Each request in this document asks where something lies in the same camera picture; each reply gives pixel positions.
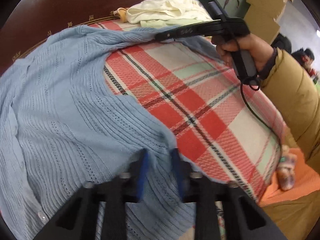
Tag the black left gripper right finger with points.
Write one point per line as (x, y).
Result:
(223, 210)

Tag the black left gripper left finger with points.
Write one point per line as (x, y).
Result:
(101, 206)

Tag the light blue knit cardigan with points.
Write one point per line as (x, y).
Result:
(61, 126)

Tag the person's right hand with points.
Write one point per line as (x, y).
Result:
(263, 55)

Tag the mustard yellow jacket sleeve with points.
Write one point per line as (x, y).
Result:
(290, 89)

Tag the background person dark hair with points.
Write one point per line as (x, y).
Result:
(305, 58)

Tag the brown cardboard box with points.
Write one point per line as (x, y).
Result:
(263, 18)

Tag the red plaid bed blanket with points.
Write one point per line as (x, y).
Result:
(225, 130)

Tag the orange cloth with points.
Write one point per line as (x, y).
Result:
(292, 179)

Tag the cream white garment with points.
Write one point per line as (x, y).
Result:
(161, 13)

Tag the dark brown wooden headboard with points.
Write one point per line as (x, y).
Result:
(33, 21)

